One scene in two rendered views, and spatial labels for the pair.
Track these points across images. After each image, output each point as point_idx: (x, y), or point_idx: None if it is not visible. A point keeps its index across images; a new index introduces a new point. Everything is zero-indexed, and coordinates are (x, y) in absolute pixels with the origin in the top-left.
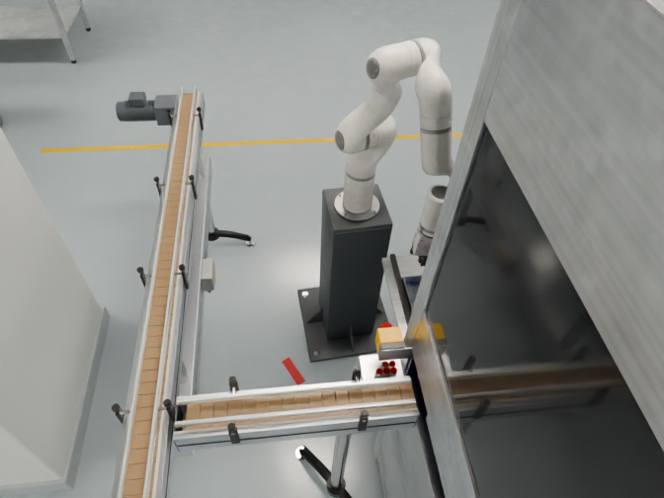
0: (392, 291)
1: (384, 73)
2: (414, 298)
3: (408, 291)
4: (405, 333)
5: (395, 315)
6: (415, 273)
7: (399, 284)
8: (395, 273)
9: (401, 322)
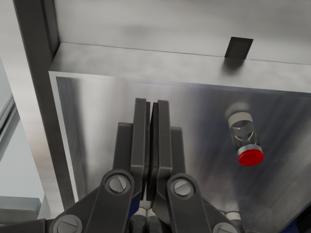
0: (18, 79)
1: None
2: (103, 119)
3: (86, 93)
4: (57, 187)
5: (31, 149)
6: (148, 3)
7: (39, 81)
8: (18, 17)
9: (48, 168)
